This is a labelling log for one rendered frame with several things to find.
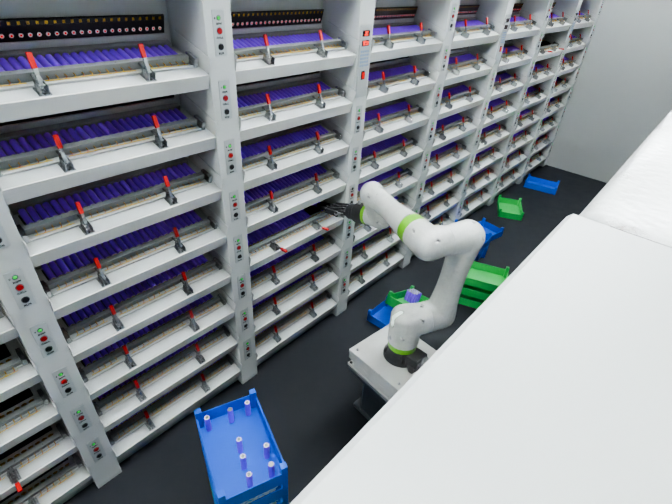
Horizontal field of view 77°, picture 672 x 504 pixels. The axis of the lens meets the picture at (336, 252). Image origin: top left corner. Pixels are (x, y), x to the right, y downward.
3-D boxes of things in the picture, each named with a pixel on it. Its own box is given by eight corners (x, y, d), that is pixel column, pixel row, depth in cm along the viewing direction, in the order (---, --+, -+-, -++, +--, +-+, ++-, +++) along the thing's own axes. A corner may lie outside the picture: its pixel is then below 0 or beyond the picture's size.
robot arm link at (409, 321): (428, 349, 176) (436, 314, 166) (396, 359, 171) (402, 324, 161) (412, 329, 187) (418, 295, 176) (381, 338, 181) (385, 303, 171)
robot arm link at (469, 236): (457, 330, 179) (498, 230, 146) (424, 340, 174) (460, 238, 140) (440, 309, 188) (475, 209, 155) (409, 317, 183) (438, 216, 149)
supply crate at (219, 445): (288, 481, 125) (288, 466, 120) (220, 513, 117) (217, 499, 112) (255, 402, 146) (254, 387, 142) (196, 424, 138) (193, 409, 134)
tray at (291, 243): (341, 224, 219) (346, 210, 212) (248, 273, 180) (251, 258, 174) (315, 201, 226) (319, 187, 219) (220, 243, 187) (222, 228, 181)
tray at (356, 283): (402, 260, 296) (409, 247, 286) (345, 300, 257) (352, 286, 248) (381, 242, 303) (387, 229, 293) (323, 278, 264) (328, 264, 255)
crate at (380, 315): (427, 328, 250) (429, 318, 245) (408, 346, 237) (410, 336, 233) (386, 304, 266) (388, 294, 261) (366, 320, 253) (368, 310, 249)
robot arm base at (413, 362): (447, 369, 176) (449, 359, 172) (427, 389, 166) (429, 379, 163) (396, 337, 190) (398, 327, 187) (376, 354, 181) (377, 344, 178)
